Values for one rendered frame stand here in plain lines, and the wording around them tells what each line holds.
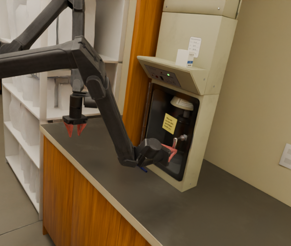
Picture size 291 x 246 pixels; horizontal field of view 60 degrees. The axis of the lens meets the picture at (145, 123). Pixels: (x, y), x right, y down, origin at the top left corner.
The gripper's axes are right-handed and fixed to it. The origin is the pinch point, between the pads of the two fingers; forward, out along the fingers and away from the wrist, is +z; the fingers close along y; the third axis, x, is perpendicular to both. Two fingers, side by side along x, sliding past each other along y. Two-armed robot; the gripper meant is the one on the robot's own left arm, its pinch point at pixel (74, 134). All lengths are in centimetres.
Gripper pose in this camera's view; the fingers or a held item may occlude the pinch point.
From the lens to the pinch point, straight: 127.6
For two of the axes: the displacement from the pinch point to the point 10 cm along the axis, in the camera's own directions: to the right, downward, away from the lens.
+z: -1.3, 9.4, 3.3
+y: 7.5, -1.2, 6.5
